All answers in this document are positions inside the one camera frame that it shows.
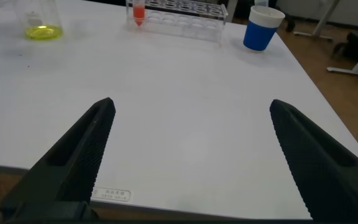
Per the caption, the orange pigment test tube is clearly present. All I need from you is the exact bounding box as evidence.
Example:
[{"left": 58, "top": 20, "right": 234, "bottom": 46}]
[{"left": 132, "top": 0, "right": 146, "bottom": 27}]

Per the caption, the clear glass beaker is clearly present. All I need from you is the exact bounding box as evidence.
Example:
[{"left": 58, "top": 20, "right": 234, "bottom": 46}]
[{"left": 12, "top": 0, "right": 64, "bottom": 41}]

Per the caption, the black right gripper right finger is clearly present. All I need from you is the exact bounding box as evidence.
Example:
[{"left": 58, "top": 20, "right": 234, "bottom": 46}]
[{"left": 269, "top": 98, "right": 358, "bottom": 223}]

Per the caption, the white table label sticker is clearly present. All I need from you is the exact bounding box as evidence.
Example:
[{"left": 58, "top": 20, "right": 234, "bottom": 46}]
[{"left": 91, "top": 186, "right": 132, "bottom": 203}]

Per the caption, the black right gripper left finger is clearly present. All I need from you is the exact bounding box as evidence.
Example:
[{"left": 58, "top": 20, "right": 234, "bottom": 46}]
[{"left": 0, "top": 96, "right": 117, "bottom": 222}]

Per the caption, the clear acrylic test tube rack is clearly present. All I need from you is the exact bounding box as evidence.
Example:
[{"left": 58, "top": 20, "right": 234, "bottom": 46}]
[{"left": 125, "top": 0, "right": 229, "bottom": 44}]

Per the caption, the blue white paper cup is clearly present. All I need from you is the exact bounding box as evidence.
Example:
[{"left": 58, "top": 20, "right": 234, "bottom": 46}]
[{"left": 242, "top": 4, "right": 286, "bottom": 52}]

